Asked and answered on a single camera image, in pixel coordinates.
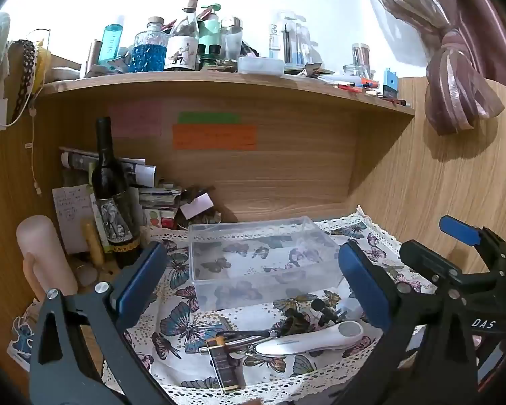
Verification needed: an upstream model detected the butterfly print lace cloth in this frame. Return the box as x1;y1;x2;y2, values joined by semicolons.
101;207;437;405

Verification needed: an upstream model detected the mint green pump bottle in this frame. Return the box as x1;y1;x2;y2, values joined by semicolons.
198;4;222;47

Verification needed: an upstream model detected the tall blue plastic bottle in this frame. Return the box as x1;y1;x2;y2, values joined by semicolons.
99;14;128;66

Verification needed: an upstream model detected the leopard print headband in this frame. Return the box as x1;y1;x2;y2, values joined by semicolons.
7;39;39;119

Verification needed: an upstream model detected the blue plastic block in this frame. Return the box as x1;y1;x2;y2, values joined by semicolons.
382;67;399;99

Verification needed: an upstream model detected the dark wine bottle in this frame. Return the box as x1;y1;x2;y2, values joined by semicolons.
90;116;145;269

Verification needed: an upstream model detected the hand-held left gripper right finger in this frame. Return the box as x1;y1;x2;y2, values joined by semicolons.
333;240;480;405

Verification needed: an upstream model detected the white charging cable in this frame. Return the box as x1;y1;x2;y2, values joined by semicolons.
24;105;43;197

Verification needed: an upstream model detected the small pale paper card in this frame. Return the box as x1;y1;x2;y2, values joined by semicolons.
179;192;215;220

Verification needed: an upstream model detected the green sticky note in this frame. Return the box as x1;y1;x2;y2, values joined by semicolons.
177;111;241;126

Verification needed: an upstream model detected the orange sticky note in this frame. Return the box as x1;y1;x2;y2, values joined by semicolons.
172;124;257;151

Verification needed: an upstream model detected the clear plastic box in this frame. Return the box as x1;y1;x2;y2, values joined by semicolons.
188;215;345;311

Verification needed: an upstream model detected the blue cartoon sticker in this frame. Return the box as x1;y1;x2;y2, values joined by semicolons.
6;303;39;369

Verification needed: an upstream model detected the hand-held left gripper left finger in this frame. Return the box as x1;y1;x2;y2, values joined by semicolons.
29;240;176;405

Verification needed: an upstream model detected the pile of pens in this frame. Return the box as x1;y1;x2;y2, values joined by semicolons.
332;77;412;108

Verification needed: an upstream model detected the clear glass jar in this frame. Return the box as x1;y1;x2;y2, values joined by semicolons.
220;16;244;62

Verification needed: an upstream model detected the clear plastic packaging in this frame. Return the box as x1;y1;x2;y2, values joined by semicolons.
269;10;311;66

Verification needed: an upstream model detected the white handheld device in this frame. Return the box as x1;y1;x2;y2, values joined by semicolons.
255;321;364;356

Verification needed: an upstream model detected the pile of small cartons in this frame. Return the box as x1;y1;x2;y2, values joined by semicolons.
138;181;183;230

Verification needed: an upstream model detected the white flat plastic box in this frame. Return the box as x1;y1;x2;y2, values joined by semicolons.
237;56;286;75

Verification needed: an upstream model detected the pink sticky note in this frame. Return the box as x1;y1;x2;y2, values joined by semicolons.
108;101;162;138

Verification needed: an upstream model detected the yellow candle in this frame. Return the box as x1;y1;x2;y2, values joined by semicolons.
82;222;105;267

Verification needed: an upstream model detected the brown cardboard tube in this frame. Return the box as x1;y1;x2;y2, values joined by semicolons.
84;39;106;77

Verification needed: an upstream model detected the glass jar with brown sticks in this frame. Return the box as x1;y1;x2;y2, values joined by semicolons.
343;43;371;79

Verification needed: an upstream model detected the handwritten note paper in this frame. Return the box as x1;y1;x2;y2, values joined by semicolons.
51;184;97;254

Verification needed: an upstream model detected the clear labelled liquor bottle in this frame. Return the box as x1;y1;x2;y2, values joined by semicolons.
164;0;200;72

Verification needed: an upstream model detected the small black clip microphone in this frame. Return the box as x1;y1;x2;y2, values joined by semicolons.
311;298;347;326

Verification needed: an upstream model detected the mauve tied curtain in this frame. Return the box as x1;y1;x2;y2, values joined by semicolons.
355;0;506;136

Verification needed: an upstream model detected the stack of magazines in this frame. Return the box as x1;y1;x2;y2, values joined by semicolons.
58;146;158;187

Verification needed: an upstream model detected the small black rectangular case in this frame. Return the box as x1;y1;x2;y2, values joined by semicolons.
208;337;242;394

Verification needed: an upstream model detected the dark hair clip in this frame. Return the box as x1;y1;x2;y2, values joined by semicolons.
279;309;311;335

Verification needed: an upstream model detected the pink cylindrical bottle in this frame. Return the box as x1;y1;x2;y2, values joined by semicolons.
16;215;79;301

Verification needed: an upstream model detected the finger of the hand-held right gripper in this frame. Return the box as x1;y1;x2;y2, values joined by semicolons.
440;215;506;263
400;239;463;288

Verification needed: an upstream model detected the wooden shelf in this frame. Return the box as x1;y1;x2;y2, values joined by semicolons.
37;67;416;117

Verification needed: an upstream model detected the glass bottle with blue beads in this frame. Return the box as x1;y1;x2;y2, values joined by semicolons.
129;16;170;74

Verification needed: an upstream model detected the silver metal pen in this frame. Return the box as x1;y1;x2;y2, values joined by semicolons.
199;331;279;353

